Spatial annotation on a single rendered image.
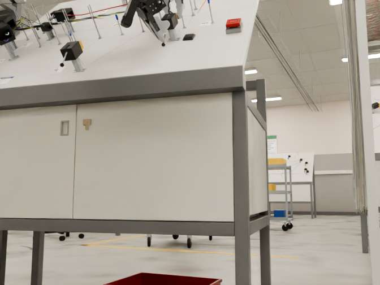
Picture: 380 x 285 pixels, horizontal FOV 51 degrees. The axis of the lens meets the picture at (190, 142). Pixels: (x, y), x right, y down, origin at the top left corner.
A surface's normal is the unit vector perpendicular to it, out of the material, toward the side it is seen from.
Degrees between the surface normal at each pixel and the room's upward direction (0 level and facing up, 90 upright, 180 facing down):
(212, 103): 90
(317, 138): 90
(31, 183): 90
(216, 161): 90
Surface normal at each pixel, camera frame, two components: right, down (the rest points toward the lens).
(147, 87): -0.29, -0.13
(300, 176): -0.31, -0.74
